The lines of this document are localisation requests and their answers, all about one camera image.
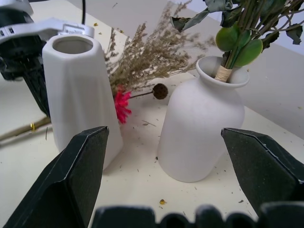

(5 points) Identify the dried bouquet with pink flower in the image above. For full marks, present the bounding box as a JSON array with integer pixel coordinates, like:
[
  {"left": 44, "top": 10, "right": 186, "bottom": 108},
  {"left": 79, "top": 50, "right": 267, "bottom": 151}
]
[{"left": 0, "top": 0, "right": 217, "bottom": 142}]

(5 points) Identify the tall faceted white vase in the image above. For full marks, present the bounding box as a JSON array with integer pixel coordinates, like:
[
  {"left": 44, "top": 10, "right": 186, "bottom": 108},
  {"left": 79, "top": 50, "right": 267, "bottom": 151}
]
[{"left": 42, "top": 34, "right": 124, "bottom": 171}]

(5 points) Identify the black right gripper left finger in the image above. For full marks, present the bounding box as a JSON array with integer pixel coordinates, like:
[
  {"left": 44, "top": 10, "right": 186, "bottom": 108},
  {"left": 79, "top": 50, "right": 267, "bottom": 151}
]
[{"left": 3, "top": 126, "right": 110, "bottom": 228}]

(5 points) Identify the round white vase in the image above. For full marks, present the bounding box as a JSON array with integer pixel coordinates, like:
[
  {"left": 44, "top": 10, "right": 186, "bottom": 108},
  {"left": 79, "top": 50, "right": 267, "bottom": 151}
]
[{"left": 157, "top": 56, "right": 250, "bottom": 183}]

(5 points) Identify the green leafy flower bouquet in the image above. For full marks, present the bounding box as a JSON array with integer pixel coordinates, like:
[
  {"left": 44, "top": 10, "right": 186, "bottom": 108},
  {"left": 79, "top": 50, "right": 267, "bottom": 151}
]
[{"left": 169, "top": 0, "right": 304, "bottom": 84}]

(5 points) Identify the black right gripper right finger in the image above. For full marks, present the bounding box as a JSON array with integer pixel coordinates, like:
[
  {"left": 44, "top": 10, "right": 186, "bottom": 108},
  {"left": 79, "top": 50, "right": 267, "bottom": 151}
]
[{"left": 221, "top": 127, "right": 304, "bottom": 215}]

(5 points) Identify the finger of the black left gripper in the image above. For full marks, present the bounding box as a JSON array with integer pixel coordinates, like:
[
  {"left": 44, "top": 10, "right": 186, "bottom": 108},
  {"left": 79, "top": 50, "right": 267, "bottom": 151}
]
[{"left": 22, "top": 67, "right": 51, "bottom": 118}]

